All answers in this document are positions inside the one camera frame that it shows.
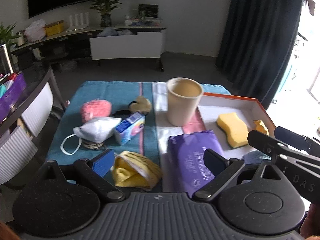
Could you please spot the white ribbed side cabinet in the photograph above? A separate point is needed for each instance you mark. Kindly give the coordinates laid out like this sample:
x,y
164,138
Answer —
x,y
39,101

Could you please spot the light blue knitted item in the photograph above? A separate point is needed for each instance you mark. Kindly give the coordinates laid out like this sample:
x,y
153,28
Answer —
x,y
255,157

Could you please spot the white face mask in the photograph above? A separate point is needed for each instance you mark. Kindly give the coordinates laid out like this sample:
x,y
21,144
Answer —
x,y
92,134

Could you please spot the green plant at left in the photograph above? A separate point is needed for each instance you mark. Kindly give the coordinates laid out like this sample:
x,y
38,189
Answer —
x,y
7,37

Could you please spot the cream cup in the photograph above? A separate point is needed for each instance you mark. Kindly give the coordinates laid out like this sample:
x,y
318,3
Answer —
x,y
183,96

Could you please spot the dark curtain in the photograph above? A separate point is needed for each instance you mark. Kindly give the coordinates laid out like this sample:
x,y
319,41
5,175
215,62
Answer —
x,y
257,44

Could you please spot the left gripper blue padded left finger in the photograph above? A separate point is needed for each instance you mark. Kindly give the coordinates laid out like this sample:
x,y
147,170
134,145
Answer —
x,y
91,174

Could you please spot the cream scrunchie with black band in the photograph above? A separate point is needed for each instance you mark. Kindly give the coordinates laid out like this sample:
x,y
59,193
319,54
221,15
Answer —
x,y
141,105

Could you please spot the yellow sponge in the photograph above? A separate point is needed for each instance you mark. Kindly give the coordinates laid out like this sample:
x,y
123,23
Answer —
x,y
235,129

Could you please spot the white plastic bag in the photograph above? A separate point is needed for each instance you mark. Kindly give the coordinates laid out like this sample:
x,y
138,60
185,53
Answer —
x,y
36,31

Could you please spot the purple facial tissue pack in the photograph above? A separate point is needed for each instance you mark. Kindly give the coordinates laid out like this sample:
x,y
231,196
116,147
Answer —
x,y
186,160

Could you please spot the small colourful tissue packet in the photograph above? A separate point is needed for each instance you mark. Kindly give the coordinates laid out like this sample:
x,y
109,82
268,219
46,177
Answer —
x,y
129,128

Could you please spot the orange white cardboard box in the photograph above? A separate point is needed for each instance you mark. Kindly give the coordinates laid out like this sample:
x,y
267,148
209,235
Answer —
x,y
247,109

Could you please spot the purple box on side cabinet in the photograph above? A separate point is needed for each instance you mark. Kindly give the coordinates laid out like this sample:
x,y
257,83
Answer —
x,y
11,96

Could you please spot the yellow striped cloth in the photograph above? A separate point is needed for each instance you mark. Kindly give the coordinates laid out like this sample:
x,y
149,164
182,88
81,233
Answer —
x,y
132,169

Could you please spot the potted plant on cabinet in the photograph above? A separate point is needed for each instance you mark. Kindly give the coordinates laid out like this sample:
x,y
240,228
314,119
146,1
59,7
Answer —
x,y
105,8

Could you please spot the yellow box on cabinet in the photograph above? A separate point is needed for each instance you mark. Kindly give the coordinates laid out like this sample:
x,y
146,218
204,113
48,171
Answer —
x,y
55,28

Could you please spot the right hand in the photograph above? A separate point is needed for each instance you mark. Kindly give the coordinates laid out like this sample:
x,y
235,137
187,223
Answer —
x,y
310,228

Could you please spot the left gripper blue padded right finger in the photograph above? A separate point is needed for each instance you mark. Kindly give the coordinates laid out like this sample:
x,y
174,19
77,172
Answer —
x,y
225,171

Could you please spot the white TV cabinet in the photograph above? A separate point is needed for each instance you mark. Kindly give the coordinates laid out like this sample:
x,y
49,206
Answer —
x,y
130,42

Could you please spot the pink fluffy item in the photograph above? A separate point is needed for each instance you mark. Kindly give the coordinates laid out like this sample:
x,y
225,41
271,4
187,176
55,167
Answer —
x,y
95,108

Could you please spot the striped blue pink towel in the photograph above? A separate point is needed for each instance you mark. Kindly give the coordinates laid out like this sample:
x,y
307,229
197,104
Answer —
x,y
152,141

